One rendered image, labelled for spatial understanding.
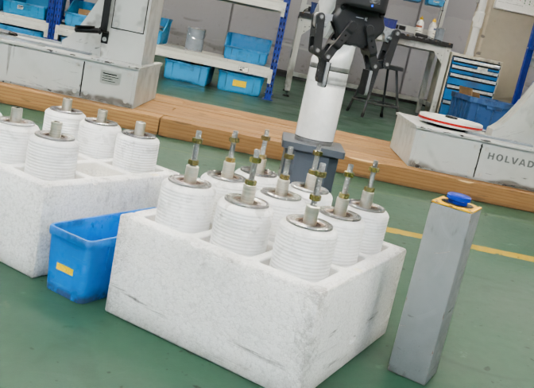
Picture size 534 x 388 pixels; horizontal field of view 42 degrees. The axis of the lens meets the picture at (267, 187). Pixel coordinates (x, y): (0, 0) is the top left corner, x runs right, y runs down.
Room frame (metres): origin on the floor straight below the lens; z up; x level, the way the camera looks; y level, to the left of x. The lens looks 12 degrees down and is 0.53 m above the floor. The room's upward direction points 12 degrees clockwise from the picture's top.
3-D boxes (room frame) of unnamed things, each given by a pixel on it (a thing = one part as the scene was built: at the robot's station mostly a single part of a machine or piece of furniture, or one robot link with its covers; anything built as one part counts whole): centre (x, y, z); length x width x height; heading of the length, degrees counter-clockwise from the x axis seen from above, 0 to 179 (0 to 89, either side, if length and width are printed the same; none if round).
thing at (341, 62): (1.64, -0.09, 0.54); 0.09 x 0.09 x 0.17; 12
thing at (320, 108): (1.64, -0.08, 0.39); 0.09 x 0.09 x 0.17; 1
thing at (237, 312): (1.22, -0.03, 0.09); 0.39 x 0.39 x 0.18; 62
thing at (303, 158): (1.64, -0.08, 0.15); 0.15 x 0.15 x 0.30; 1
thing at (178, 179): (1.18, 0.13, 0.25); 0.08 x 0.08 x 0.01
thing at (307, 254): (1.07, -0.08, 0.16); 0.10 x 0.10 x 0.18
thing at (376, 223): (1.27, -0.19, 0.16); 0.10 x 0.10 x 0.18
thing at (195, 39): (5.89, 0.83, 0.35); 0.16 x 0.15 x 0.19; 91
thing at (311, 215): (1.07, -0.08, 0.26); 0.02 x 0.02 x 0.03
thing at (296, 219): (1.07, -0.08, 0.25); 0.08 x 0.08 x 0.01
